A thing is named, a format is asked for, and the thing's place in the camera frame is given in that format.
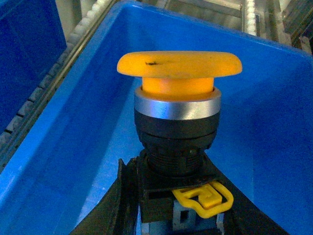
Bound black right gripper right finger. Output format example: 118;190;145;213
203;154;286;235

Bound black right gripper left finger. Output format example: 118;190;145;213
70;158;147;235

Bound yellow mushroom push button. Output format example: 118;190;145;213
117;51;242;235

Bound blue right target bin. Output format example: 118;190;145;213
0;1;313;235

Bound blue middle source bin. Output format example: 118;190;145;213
0;0;67;131

